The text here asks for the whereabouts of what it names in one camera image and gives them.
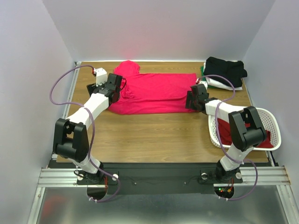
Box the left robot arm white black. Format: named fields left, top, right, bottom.
left=53, top=71, right=126, bottom=183

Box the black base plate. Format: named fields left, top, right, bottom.
left=76, top=163, right=242, bottom=196

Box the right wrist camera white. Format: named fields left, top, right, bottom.
left=196, top=78, right=208, bottom=90

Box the pink t shirt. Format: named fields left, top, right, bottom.
left=108, top=61, right=197, bottom=115

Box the white plastic laundry basket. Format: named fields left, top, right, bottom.
left=208, top=108, right=281, bottom=151

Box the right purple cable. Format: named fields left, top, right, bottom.
left=198, top=74, right=259, bottom=201

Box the folded black t shirt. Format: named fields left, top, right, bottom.
left=203, top=57, right=248, bottom=88

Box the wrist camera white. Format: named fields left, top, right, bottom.
left=93, top=68, right=107, bottom=87
left=196, top=78, right=208, bottom=90

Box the front aluminium rail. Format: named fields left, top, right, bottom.
left=37, top=167, right=291, bottom=188

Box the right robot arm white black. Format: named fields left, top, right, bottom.
left=185, top=84, right=268, bottom=181

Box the folded white t shirt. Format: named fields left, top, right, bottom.
left=204, top=62, right=242, bottom=91

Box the dark red t shirt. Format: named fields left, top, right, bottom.
left=217, top=119, right=273, bottom=148

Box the left aluminium rail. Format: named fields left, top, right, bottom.
left=51, top=69, right=79, bottom=163

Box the aluminium rail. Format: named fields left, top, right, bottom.
left=37, top=167, right=291, bottom=188
left=51, top=69, right=79, bottom=163

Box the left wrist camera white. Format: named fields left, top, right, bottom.
left=93, top=68, right=107, bottom=87

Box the purple cable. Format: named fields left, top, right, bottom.
left=49, top=64, right=121, bottom=203
left=198, top=74, right=259, bottom=201

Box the folded green t shirt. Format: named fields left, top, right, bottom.
left=200, top=64, right=215, bottom=88

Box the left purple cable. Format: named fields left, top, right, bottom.
left=49, top=64, right=121, bottom=203

